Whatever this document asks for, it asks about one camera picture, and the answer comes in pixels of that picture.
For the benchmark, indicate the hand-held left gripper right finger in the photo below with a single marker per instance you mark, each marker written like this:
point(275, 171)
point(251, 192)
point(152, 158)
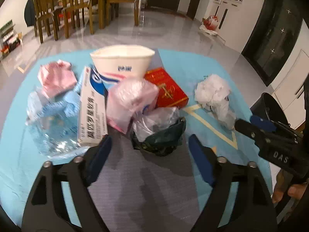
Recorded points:
point(200, 157)

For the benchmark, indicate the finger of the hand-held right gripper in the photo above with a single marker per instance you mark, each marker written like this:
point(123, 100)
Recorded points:
point(262, 123)
point(245, 128)

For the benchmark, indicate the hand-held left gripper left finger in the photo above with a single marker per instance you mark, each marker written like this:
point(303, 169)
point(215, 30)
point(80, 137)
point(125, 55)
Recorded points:
point(104, 149)

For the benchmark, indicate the black waste bin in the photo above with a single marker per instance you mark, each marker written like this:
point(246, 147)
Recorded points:
point(270, 106)

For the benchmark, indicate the dark green plastic bag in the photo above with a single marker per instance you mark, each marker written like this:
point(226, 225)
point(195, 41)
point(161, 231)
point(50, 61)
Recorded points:
point(164, 143)

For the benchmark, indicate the white medicine box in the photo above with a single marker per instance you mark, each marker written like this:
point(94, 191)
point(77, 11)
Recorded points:
point(93, 111)

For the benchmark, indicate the white tissue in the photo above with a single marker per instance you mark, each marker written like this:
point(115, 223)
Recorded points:
point(212, 91)

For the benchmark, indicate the pink clear plastic wrapper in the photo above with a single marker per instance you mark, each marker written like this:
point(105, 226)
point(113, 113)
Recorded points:
point(128, 99)

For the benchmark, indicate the clear plastic bottle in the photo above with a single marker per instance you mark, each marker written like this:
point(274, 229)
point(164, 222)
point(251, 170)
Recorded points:
point(53, 125)

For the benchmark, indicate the clear plastic bag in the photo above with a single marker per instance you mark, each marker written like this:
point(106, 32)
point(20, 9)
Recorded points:
point(154, 120)

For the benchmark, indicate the red cigarette box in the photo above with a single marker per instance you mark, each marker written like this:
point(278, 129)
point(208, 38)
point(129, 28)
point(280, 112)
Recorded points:
point(169, 89)

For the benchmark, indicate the pink plastic bag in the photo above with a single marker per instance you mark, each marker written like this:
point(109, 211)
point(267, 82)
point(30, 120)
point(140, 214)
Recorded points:
point(58, 77)

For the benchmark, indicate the white paper cup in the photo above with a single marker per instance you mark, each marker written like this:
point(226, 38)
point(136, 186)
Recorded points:
point(120, 60)

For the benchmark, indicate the person's right hand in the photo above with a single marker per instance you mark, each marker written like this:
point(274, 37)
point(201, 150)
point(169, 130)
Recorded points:
point(293, 191)

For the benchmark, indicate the blue and grey mat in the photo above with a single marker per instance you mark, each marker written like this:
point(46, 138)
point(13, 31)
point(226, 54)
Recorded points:
point(217, 77)

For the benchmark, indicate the black glass cabinet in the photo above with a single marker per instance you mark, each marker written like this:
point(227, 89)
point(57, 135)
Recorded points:
point(272, 33)

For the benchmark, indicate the red and white bag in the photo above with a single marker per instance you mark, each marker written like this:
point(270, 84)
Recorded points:
point(211, 22)

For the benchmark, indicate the white cabinet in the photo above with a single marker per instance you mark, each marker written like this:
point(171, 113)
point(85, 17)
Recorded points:
point(229, 12)

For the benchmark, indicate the stack of boxes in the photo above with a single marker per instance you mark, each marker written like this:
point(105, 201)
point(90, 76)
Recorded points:
point(9, 41)

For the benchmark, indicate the wooden dining chair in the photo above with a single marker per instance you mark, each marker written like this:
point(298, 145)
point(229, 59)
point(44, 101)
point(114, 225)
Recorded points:
point(120, 0)
point(44, 2)
point(77, 2)

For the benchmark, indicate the black hanging coat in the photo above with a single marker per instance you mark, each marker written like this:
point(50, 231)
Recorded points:
point(30, 12)

